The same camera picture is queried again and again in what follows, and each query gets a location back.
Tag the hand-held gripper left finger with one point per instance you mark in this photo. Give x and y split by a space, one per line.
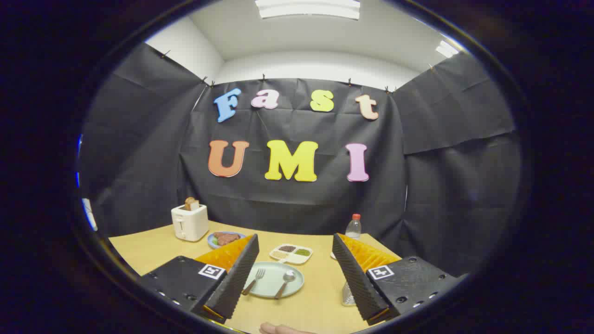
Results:
234 278

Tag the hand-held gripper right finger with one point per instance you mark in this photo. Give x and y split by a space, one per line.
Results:
355 278

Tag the pale green plate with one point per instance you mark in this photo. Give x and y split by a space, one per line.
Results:
271 284

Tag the meat slice with salad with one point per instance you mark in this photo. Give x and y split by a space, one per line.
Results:
226 238

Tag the small blue plate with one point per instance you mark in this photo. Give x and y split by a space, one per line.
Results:
211 242

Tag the clear water bottle red cap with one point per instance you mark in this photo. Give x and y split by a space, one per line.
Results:
353 228

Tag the yellow beans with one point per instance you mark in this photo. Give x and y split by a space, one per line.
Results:
279 254

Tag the green beans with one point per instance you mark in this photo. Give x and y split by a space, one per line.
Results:
303 252

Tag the dark beans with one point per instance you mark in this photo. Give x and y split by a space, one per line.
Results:
287 248

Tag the white divided tray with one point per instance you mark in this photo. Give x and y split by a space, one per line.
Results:
297 258

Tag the white toaster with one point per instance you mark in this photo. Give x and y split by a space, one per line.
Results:
190 225

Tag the toasted bread slice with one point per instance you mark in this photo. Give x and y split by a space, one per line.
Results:
191 203

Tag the small ceiling light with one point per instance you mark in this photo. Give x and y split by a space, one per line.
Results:
446 49

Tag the long ceiling light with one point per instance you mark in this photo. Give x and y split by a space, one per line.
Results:
308 9

